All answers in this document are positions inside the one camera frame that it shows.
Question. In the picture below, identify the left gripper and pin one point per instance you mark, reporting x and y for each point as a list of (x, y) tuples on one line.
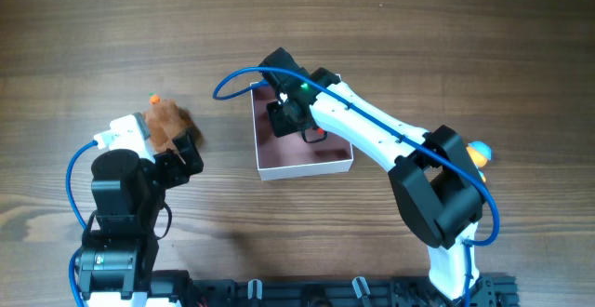
[(179, 173)]

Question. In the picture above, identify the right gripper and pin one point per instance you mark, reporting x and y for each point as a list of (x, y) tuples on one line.
[(278, 126)]

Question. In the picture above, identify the brown plush toy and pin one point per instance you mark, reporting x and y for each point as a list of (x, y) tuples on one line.
[(165, 120)]

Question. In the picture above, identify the orange duck toy blue cap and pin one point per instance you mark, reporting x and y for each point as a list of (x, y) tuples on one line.
[(480, 154)]

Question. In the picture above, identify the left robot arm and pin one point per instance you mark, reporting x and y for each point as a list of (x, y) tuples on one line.
[(114, 264)]

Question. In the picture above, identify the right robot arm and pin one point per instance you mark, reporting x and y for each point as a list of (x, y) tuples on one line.
[(430, 172)]

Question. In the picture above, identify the pink white open box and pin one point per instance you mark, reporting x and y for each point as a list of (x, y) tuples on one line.
[(290, 156)]

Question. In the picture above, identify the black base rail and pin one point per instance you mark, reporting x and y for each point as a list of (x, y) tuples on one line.
[(325, 293)]

